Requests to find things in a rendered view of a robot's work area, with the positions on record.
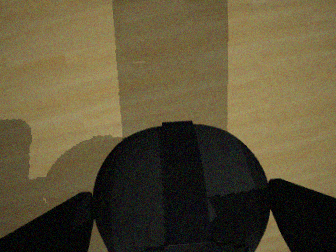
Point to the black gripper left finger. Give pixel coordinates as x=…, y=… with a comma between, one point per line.
x=65, y=228

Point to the dark grey controller unit with rocker switches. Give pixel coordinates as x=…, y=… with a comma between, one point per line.
x=181, y=187

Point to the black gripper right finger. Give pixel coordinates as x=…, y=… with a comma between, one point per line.
x=305, y=217

